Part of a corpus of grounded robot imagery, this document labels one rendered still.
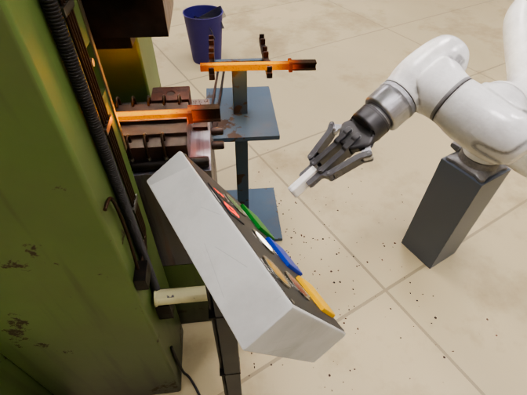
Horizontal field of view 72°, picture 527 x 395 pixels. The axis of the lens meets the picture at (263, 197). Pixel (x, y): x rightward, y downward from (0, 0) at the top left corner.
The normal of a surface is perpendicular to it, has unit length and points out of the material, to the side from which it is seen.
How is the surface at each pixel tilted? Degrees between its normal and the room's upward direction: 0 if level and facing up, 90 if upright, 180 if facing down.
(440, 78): 42
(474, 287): 0
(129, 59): 90
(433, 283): 0
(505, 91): 11
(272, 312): 30
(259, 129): 0
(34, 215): 90
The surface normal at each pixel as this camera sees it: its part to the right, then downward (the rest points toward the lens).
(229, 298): -0.41, -0.42
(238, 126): 0.02, -0.70
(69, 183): 0.11, 0.72
